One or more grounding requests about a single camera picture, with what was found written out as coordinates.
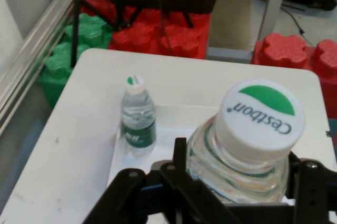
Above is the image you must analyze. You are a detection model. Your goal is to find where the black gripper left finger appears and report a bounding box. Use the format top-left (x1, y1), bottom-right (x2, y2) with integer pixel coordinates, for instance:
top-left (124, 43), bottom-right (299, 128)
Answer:
top-left (89, 137), bottom-right (230, 224)

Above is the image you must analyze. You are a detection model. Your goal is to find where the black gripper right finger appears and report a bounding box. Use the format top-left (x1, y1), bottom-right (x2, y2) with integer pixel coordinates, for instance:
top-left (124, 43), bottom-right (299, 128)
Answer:
top-left (286, 151), bottom-right (337, 224)

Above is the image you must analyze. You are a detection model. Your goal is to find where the green label water bottle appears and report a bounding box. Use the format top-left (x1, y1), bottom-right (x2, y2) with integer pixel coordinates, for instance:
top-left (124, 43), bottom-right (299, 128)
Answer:
top-left (185, 78), bottom-right (305, 205)
top-left (120, 74), bottom-right (157, 157)

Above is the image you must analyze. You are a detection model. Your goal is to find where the white and blue cardboard box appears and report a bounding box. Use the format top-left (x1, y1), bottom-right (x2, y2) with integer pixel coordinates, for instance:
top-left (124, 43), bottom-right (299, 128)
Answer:
top-left (107, 104), bottom-right (295, 206)

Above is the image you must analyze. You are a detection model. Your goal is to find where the large red foam block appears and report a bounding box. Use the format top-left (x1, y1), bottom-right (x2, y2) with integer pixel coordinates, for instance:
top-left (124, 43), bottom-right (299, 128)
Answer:
top-left (107, 0), bottom-right (213, 60)

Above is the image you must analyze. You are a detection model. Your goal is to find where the white desk leg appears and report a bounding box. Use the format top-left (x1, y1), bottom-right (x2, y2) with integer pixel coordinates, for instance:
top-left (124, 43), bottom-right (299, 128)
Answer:
top-left (209, 0), bottom-right (290, 63)

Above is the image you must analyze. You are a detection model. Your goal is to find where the green foam block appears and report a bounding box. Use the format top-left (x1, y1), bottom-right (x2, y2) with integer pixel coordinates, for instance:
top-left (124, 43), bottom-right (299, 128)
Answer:
top-left (38, 13), bottom-right (114, 109)

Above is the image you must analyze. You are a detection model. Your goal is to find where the black tripod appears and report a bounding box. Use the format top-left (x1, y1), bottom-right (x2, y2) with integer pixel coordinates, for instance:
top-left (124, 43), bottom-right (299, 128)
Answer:
top-left (70, 0), bottom-right (195, 67)

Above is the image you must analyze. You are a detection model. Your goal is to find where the black floor cable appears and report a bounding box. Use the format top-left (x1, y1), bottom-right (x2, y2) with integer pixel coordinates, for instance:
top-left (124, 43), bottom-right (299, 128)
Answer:
top-left (228, 0), bottom-right (314, 45)

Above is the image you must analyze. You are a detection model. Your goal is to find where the black tripod cable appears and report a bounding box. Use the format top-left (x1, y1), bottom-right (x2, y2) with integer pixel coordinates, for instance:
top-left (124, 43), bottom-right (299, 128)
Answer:
top-left (155, 0), bottom-right (176, 54)

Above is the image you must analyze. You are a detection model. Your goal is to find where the aluminium wall rail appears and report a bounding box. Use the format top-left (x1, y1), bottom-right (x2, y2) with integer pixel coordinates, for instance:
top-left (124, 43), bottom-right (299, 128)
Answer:
top-left (0, 0), bottom-right (80, 136)

